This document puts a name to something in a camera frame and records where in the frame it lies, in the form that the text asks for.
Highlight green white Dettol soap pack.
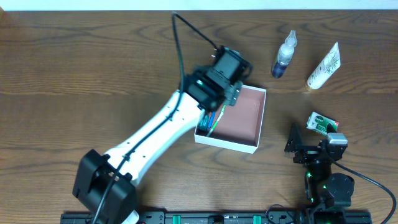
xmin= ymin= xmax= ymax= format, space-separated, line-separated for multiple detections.
xmin=306 ymin=112 xmax=339 ymax=136

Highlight green white toothbrush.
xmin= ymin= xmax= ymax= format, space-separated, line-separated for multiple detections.
xmin=206 ymin=105 xmax=226 ymax=137

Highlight blue disposable razor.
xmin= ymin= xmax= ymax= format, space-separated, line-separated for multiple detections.
xmin=208 ymin=111 xmax=216 ymax=129

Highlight pink cardboard box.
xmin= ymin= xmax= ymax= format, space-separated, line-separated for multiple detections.
xmin=194 ymin=85 xmax=267 ymax=154

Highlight green white toothpaste tube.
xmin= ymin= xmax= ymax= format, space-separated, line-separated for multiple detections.
xmin=198 ymin=114 xmax=209 ymax=131

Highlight white bamboo print lotion tube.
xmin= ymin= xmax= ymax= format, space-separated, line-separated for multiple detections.
xmin=305 ymin=42 xmax=341 ymax=91

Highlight clear pump bottle blue liquid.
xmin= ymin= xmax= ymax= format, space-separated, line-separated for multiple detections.
xmin=271 ymin=30 xmax=298 ymax=78

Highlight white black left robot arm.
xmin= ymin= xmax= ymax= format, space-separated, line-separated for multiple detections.
xmin=72 ymin=67 xmax=245 ymax=223

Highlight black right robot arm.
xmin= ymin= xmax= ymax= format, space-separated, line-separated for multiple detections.
xmin=284 ymin=123 xmax=354 ymax=224

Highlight black mounting rail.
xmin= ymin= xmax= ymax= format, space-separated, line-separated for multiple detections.
xmin=60 ymin=210 xmax=373 ymax=224

